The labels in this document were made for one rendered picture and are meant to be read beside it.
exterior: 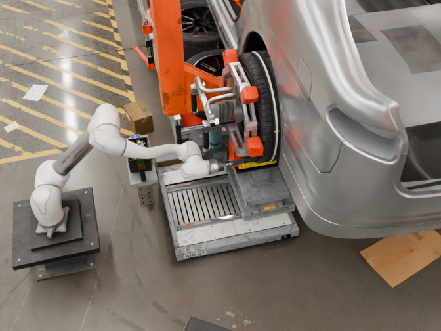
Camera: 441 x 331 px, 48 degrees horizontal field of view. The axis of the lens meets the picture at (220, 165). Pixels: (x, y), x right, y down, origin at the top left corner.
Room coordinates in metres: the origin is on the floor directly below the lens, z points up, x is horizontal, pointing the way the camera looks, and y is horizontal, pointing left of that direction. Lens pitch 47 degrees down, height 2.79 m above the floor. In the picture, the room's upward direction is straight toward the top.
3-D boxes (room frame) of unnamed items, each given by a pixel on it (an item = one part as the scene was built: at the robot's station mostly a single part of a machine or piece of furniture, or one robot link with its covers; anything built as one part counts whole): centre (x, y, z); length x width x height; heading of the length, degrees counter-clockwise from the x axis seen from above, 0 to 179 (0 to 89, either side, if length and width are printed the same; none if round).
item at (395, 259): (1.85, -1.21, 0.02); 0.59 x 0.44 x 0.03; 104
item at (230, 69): (2.29, -0.11, 0.85); 0.54 x 0.07 x 0.54; 14
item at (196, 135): (2.58, 0.00, 0.26); 0.42 x 0.18 x 0.35; 104
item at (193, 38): (3.90, 0.17, 0.39); 0.66 x 0.66 x 0.24
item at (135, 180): (2.28, 0.53, 0.44); 0.43 x 0.17 x 0.03; 14
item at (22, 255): (1.86, 1.02, 0.15); 0.50 x 0.50 x 0.30; 15
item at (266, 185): (2.33, -0.27, 0.32); 0.40 x 0.30 x 0.28; 14
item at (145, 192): (2.31, 0.54, 0.21); 0.10 x 0.10 x 0.42; 14
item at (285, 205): (2.33, -0.27, 0.13); 0.50 x 0.36 x 0.10; 14
